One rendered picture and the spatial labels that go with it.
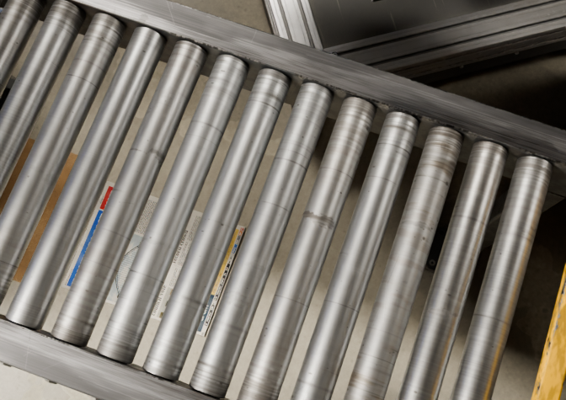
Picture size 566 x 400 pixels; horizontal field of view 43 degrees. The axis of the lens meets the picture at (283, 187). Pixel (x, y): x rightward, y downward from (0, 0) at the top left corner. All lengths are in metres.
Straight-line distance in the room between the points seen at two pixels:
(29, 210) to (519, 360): 1.22
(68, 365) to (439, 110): 0.60
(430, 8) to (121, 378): 1.18
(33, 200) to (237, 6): 1.11
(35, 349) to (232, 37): 0.50
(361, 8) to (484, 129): 0.79
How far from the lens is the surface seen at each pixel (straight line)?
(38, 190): 1.03
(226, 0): 2.01
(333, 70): 1.04
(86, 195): 1.01
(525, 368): 1.84
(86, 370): 0.97
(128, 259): 1.80
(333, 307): 0.95
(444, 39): 1.74
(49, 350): 0.99
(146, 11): 1.09
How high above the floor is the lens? 1.74
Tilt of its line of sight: 75 degrees down
